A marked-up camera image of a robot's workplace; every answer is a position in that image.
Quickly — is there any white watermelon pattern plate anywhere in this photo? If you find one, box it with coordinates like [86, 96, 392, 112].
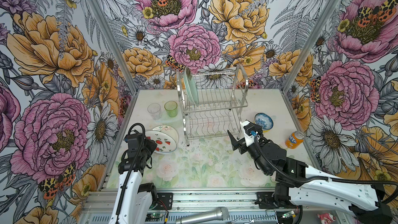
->
[145, 130, 177, 154]

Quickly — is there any cream white plate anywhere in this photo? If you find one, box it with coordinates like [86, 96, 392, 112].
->
[152, 125, 179, 143]

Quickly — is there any blue white porcelain bowl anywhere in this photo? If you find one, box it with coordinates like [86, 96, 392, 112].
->
[255, 113, 274, 131]

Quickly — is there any clear glass cup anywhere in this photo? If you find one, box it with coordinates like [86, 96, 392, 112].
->
[147, 103, 162, 120]

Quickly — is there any green glass jar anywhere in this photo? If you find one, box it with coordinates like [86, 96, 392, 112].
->
[164, 101, 178, 118]

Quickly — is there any chrome wire dish rack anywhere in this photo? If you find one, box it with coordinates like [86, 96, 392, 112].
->
[176, 64, 249, 146]

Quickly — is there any pale green plate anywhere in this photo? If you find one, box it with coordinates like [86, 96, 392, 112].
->
[183, 67, 199, 106]

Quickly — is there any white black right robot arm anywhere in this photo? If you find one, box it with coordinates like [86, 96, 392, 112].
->
[228, 127, 393, 224]

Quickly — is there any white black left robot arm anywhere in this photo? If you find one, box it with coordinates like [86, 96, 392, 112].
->
[109, 131, 157, 224]

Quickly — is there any orange soda can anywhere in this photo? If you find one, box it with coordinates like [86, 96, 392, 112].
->
[285, 131, 305, 149]

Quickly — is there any silver microphone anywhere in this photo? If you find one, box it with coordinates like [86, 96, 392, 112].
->
[176, 207, 230, 224]

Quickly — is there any pink toy figure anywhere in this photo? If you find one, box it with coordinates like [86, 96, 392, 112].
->
[317, 213, 336, 224]

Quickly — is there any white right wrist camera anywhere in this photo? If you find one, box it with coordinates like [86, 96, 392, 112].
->
[240, 120, 263, 147]

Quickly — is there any aluminium front rail frame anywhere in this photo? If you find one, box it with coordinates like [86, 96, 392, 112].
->
[79, 188, 288, 224]

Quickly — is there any aluminium corner post left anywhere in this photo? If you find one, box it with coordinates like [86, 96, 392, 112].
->
[74, 0, 139, 94]

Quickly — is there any aluminium corner post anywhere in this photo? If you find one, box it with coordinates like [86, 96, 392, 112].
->
[281, 0, 355, 92]
[74, 0, 139, 94]

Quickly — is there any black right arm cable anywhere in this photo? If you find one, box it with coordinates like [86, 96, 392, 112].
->
[253, 135, 398, 204]

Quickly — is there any aluminium corner post right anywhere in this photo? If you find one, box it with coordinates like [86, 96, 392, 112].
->
[281, 0, 355, 92]

